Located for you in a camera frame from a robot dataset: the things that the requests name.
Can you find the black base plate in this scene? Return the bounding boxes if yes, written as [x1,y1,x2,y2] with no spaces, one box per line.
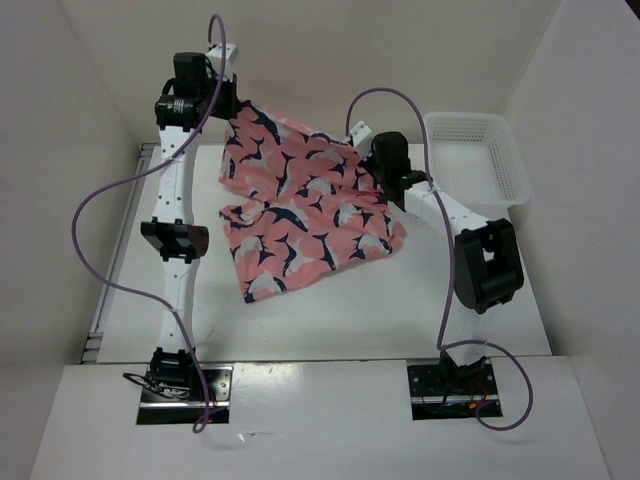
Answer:
[407,362,503,421]
[136,365,233,426]

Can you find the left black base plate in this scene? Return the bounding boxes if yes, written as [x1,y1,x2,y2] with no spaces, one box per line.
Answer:
[136,365,233,426]

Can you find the aluminium table edge rail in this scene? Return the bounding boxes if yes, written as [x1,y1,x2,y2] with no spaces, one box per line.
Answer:
[79,143,156,365]

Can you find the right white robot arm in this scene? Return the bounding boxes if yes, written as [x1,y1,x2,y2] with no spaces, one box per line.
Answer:
[351,129,524,393]

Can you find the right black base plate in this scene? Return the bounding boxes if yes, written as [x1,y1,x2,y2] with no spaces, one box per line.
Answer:
[407,362,503,421]

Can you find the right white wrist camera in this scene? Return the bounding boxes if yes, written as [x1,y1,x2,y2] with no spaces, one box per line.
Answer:
[347,121,374,159]

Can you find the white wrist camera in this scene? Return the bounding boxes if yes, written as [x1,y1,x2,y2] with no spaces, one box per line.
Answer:
[206,43,238,68]
[347,121,374,159]

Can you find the white plastic mesh basket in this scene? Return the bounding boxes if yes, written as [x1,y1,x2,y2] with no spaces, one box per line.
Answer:
[424,112,532,208]

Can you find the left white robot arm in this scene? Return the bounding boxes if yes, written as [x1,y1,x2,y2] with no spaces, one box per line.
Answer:
[140,45,239,400]

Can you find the pink shark print shorts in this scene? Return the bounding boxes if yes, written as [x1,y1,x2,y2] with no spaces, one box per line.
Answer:
[219,100,407,304]

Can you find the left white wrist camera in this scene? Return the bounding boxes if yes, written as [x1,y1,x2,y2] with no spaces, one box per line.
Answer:
[206,43,238,68]

